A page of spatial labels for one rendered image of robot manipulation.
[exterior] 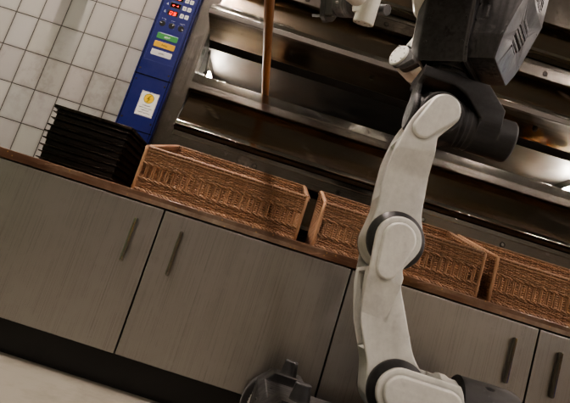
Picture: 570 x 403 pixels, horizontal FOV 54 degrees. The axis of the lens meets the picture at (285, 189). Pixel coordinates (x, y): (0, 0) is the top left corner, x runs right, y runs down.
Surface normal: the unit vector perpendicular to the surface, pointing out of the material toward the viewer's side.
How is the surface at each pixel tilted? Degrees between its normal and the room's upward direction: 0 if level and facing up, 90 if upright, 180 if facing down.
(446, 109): 90
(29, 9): 90
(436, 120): 90
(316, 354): 90
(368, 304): 115
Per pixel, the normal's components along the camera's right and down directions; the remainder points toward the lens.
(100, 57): 0.04, -0.17
